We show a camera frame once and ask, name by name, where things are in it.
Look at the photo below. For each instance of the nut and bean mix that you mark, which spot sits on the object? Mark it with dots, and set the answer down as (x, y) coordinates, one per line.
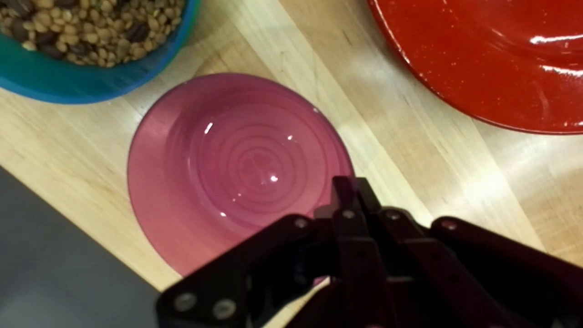
(91, 30)

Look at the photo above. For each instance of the red plate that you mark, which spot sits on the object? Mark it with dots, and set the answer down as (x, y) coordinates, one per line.
(485, 61)

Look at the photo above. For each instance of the purple plastic bowl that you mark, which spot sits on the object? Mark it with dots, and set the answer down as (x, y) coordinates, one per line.
(242, 165)

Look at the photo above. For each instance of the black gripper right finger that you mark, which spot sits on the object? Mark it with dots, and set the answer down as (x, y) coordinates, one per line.
(485, 279)

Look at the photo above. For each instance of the green plastic bowl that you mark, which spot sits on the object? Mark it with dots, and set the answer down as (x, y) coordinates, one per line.
(91, 83)

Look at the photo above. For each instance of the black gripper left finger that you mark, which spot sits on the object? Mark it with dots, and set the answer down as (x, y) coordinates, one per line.
(242, 285)

